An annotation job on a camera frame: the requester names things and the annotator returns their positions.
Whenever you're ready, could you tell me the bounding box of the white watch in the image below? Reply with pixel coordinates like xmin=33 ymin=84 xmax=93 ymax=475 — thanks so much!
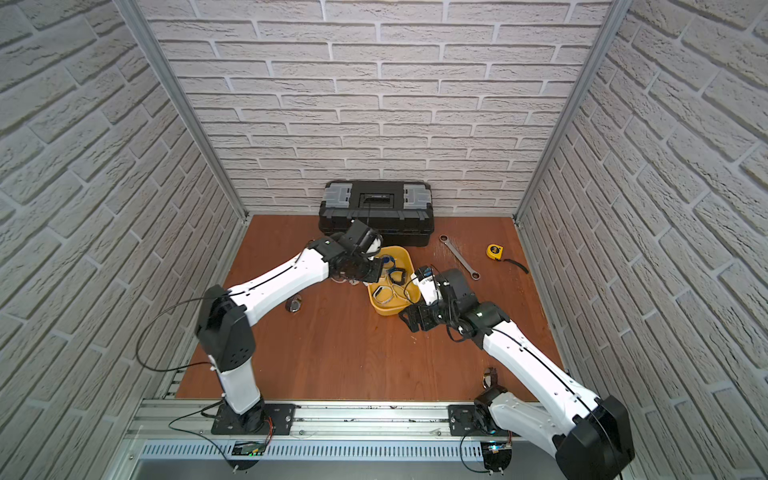
xmin=371 ymin=285 xmax=394 ymax=304

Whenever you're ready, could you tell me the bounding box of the yellow plastic tray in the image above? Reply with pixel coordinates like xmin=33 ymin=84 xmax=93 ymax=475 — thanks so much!
xmin=367 ymin=246 xmax=421 ymax=317

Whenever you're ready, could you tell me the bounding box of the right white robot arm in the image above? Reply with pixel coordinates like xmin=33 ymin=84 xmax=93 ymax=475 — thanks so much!
xmin=400 ymin=267 xmax=635 ymax=479

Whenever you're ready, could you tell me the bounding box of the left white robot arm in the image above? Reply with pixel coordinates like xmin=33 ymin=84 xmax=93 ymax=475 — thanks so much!
xmin=195 ymin=220 xmax=383 ymax=419

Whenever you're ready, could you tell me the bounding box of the dark watch near base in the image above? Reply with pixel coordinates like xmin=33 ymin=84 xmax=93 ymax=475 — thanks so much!
xmin=483 ymin=367 xmax=498 ymax=389

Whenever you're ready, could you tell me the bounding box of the black plastic toolbox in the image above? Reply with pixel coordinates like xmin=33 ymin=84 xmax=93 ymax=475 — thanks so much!
xmin=318 ymin=180 xmax=434 ymax=247

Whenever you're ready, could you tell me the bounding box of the yellow tape measure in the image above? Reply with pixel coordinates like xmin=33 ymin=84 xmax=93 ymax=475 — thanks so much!
xmin=486 ymin=244 xmax=530 ymax=275

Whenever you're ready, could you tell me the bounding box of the silver wrench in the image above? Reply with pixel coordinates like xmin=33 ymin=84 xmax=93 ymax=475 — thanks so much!
xmin=439 ymin=235 xmax=481 ymax=281

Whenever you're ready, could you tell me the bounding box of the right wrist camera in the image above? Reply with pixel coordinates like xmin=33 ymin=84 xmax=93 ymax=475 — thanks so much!
xmin=412 ymin=266 xmax=440 ymax=305

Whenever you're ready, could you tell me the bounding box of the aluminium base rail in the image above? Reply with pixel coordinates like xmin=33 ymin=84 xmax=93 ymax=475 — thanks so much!
xmin=117 ymin=399 xmax=565 ymax=471

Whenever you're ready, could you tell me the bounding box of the aluminium corner post left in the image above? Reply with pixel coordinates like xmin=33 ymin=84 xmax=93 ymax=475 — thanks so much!
xmin=114 ymin=0 xmax=249 ymax=223

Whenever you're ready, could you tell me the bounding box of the aluminium corner post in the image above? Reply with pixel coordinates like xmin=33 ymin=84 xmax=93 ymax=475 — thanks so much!
xmin=114 ymin=0 xmax=249 ymax=223
xmin=513 ymin=0 xmax=632 ymax=224

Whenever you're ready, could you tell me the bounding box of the aluminium corner post right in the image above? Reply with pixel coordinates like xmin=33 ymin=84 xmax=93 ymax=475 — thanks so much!
xmin=513 ymin=0 xmax=632 ymax=224

